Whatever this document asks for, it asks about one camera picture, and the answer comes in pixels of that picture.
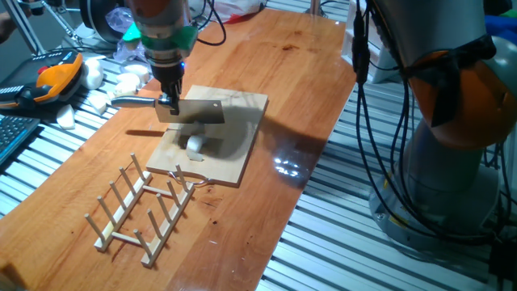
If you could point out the light wooden cutting board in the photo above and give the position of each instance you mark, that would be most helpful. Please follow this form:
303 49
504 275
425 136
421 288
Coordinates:
242 121

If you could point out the wooden peg dish rack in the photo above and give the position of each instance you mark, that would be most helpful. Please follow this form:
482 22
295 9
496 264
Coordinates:
121 214

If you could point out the black computer keyboard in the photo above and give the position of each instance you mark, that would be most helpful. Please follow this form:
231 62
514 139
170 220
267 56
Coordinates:
14 133

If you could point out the large white radish chunk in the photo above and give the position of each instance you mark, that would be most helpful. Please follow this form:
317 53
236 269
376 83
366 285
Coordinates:
93 74

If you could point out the black round object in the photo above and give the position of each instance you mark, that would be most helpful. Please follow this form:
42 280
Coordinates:
95 20

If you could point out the thin grey metal rod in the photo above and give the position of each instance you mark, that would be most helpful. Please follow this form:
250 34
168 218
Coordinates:
56 22

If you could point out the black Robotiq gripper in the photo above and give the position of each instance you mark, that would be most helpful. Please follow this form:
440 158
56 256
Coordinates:
169 78

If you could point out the large varnished wooden board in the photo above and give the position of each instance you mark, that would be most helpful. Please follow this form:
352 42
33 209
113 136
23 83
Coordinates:
262 60

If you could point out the orange black teach pendant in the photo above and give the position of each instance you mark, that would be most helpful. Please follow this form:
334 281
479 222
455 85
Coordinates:
56 77

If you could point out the grey metal stand leg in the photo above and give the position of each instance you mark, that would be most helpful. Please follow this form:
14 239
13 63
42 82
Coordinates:
24 28

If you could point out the white red-print plastic bag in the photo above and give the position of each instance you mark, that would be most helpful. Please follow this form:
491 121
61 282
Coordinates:
234 10

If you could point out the white plastic box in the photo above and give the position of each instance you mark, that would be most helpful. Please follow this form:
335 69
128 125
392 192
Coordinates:
375 60

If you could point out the steel cleaver knife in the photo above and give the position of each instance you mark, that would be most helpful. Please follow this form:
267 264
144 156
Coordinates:
198 113

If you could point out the aluminium frame strut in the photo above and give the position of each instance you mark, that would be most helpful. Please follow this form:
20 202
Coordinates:
316 7

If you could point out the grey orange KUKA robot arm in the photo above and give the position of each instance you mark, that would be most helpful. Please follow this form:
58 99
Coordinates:
448 36

